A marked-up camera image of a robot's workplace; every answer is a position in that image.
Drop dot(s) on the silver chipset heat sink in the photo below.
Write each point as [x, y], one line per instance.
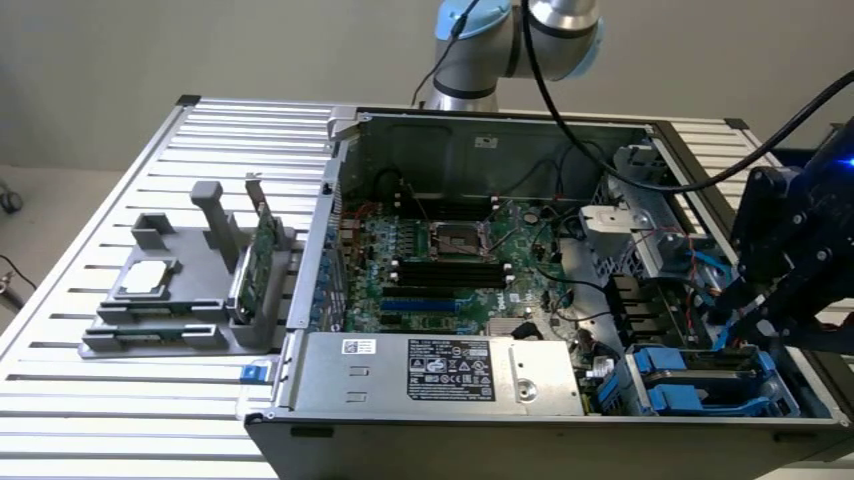
[508, 326]

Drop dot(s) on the disk bay with blue carriers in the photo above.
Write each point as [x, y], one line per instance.
[721, 395]

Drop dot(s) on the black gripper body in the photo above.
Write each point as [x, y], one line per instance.
[830, 210]

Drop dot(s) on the dark object on floor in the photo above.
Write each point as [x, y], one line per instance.
[9, 200]

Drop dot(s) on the blue case latch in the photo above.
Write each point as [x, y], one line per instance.
[254, 374]

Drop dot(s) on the black fan shroud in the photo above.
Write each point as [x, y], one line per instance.
[634, 305]

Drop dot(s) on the black table corner cap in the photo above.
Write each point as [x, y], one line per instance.
[737, 123]
[188, 99]

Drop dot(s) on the grey parts rack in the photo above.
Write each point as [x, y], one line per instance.
[194, 280]

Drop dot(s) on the blue expansion slot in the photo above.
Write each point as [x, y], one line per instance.
[416, 304]

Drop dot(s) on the silver optical drive cage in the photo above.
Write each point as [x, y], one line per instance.
[614, 220]

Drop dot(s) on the green motherboard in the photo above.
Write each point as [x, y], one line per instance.
[520, 250]

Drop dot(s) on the black RAM slot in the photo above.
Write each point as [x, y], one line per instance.
[447, 217]
[450, 277]
[447, 199]
[450, 284]
[450, 270]
[450, 263]
[447, 211]
[447, 205]

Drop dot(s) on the green RAM stick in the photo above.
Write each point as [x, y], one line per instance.
[163, 334]

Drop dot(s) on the silver CPU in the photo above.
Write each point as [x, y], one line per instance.
[148, 276]

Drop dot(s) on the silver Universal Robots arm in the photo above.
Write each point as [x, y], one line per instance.
[480, 65]

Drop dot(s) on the black expansion slot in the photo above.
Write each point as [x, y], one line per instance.
[416, 293]

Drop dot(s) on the green graphics card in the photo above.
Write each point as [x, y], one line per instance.
[256, 270]

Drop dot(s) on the disk drive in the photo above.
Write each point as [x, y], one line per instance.
[721, 360]

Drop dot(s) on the CPU socket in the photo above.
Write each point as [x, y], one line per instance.
[460, 240]

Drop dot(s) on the open black PC case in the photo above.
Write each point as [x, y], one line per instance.
[467, 450]

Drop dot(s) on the silver power supply unit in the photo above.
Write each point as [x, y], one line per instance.
[374, 385]

